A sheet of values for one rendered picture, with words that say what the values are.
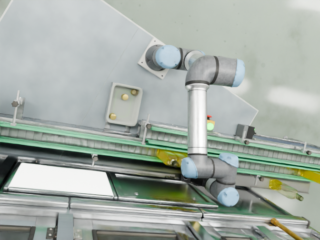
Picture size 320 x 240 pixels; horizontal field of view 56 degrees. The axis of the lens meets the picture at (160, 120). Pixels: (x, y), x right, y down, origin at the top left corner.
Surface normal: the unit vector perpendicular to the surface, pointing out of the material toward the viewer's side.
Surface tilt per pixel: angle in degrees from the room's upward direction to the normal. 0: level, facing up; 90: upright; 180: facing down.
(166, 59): 8
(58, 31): 0
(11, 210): 0
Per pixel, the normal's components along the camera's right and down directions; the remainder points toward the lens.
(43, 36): 0.29, 0.15
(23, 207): 0.20, -0.98
